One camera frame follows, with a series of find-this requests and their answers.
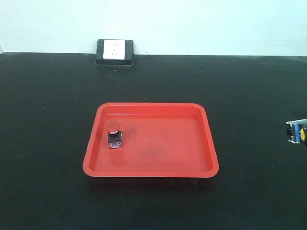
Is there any red mushroom push button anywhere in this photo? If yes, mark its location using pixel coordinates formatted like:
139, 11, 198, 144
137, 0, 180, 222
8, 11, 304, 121
105, 120, 123, 149

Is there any red plastic tray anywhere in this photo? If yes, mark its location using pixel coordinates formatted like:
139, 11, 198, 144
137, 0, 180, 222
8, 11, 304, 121
83, 103, 219, 178

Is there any black white power socket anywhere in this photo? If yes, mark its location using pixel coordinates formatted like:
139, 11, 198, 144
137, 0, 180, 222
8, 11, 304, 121
95, 39, 134, 66

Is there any yellow mushroom push button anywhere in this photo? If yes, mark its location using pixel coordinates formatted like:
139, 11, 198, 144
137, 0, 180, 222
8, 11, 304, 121
286, 119, 307, 145

